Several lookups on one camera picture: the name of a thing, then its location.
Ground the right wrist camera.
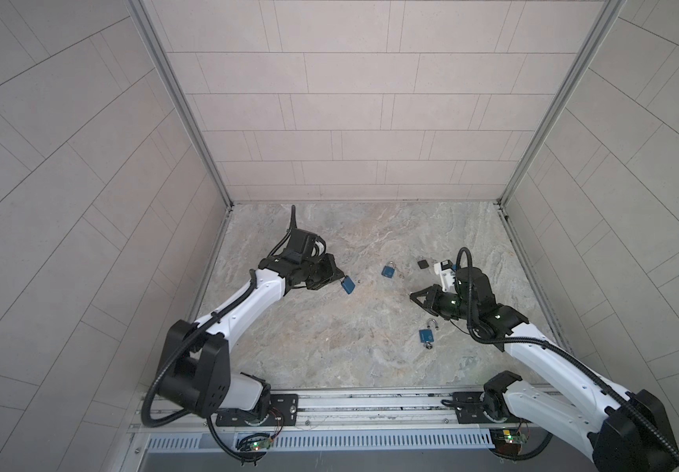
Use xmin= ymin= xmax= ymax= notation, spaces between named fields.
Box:
xmin=434 ymin=260 xmax=457 ymax=293

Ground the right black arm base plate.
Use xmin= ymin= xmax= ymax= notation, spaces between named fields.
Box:
xmin=449 ymin=391 xmax=518 ymax=424

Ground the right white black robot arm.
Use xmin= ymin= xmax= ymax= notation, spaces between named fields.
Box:
xmin=410 ymin=247 xmax=679 ymax=471

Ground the small blue padlock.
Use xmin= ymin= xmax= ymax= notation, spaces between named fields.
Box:
xmin=381 ymin=262 xmax=406 ymax=279

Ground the left green circuit board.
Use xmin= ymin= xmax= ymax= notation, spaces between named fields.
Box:
xmin=236 ymin=433 xmax=276 ymax=454

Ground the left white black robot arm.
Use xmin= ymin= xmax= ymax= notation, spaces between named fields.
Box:
xmin=140 ymin=206 xmax=345 ymax=428

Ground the right circuit board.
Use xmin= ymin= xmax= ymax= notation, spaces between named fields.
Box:
xmin=489 ymin=429 xmax=528 ymax=460

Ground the blue padlock with key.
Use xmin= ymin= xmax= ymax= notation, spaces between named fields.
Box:
xmin=341 ymin=275 xmax=355 ymax=295
xmin=418 ymin=318 xmax=439 ymax=350

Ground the white vent grille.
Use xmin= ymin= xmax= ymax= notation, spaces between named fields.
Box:
xmin=146 ymin=429 xmax=495 ymax=454

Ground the aluminium mounting rail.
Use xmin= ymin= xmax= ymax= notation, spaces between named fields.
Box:
xmin=133 ymin=382 xmax=620 ymax=436

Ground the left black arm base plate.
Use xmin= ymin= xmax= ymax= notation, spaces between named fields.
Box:
xmin=216 ymin=393 xmax=299 ymax=428

